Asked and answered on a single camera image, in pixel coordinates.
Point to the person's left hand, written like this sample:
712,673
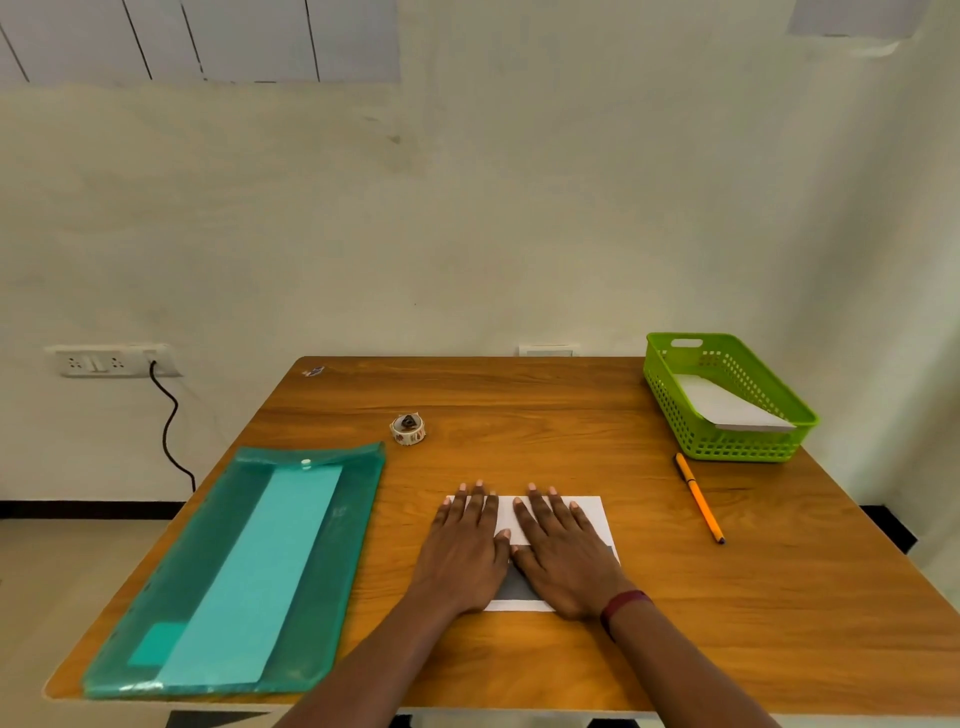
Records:
461,562

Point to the person's right hand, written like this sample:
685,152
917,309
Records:
570,562

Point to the printed white paper sheet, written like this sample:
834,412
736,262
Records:
596,517

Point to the green translucent plastic folder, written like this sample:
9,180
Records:
360,510

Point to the small clear tape roll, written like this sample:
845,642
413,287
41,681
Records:
407,431

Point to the green plastic basket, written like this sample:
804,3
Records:
742,446

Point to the person's right forearm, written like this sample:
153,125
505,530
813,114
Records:
690,675

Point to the person's left forearm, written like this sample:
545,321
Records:
367,675

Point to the person's right leg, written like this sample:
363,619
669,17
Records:
615,724

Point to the person's leg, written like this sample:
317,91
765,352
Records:
615,724
401,723

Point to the person's left leg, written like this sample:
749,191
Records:
401,723

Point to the dark red wrist band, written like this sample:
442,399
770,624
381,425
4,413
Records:
626,604

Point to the orange pen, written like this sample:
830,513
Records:
699,499

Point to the dark grey table foot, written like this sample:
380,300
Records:
202,720

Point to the black skirting board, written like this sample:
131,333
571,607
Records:
75,510

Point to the white blank wall plate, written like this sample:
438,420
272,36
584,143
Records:
547,351

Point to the white wall socket panel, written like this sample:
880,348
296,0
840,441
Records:
90,362

